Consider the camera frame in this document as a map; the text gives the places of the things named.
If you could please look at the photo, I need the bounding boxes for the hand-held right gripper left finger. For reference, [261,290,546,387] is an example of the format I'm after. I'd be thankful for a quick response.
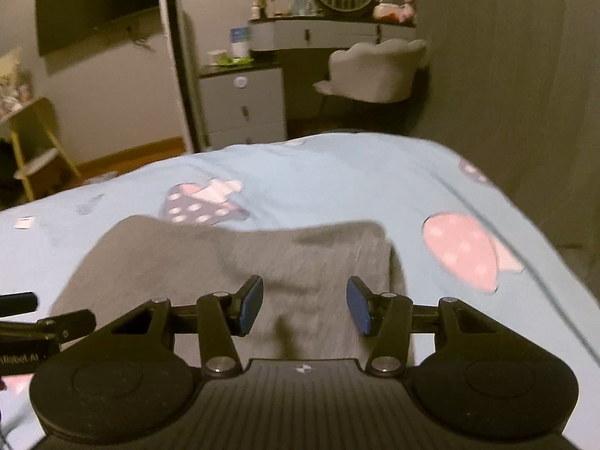
[110,276,264,378]

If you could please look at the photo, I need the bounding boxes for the white shell-back chair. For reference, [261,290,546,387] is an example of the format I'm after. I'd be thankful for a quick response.
[313,38,428,118]

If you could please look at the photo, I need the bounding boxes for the grey vanity desk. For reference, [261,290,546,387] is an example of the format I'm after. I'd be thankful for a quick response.
[248,12,418,54]

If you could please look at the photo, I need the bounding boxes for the group of cosmetic bottles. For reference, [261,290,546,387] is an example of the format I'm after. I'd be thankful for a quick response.
[250,0,322,20]

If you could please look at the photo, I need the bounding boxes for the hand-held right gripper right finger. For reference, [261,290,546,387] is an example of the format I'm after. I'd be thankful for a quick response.
[346,276,488,378]

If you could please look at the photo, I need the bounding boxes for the white door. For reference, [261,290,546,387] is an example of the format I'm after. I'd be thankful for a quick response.
[158,0,208,153]

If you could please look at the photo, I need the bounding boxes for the grey drawer cabinet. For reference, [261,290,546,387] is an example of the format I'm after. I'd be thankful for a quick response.
[199,62,288,152]

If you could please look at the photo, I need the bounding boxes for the yellow shelf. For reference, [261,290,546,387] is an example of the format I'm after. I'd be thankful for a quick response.
[0,96,83,203]

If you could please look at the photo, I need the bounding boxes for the grey pants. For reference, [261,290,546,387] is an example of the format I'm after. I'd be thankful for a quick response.
[47,216,416,371]

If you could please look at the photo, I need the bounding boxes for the blue printed bedsheet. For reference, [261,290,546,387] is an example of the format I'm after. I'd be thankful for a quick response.
[0,132,600,450]

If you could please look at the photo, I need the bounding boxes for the grey curtain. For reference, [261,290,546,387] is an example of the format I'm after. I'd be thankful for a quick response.
[391,0,600,249]

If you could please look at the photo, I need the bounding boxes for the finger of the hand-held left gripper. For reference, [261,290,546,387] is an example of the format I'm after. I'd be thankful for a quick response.
[0,308,97,343]
[0,292,38,318]

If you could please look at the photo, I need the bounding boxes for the pink plush toy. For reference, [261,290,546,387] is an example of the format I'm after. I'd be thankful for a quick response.
[372,0,418,26]

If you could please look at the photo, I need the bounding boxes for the black wall television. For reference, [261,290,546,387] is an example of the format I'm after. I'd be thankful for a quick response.
[35,0,172,58]

